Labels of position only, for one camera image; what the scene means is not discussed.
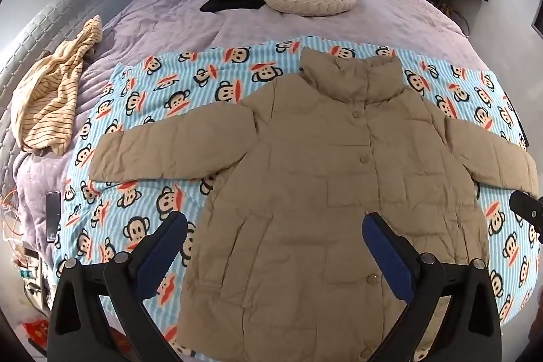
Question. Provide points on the monitor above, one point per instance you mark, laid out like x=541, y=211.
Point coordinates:
x=538, y=25

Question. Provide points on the grey padded headboard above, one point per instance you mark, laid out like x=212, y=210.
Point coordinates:
x=42, y=18

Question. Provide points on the monkey printed striped blanket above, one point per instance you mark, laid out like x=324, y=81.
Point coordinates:
x=169, y=82

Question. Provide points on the purple bedspread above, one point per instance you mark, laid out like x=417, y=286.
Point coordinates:
x=382, y=18

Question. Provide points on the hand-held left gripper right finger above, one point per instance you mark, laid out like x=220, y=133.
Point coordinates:
x=388, y=247

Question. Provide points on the red packet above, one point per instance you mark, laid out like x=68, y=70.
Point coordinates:
x=36, y=332

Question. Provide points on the tan puffer jacket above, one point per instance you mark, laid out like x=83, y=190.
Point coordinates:
x=297, y=175

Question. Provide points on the black phone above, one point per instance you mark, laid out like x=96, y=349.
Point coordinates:
x=53, y=213

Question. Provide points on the yellow striped cloth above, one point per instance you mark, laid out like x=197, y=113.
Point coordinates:
x=51, y=99

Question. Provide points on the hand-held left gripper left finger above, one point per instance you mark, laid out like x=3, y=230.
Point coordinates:
x=163, y=247

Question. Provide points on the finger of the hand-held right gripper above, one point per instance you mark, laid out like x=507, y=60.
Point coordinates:
x=526, y=205

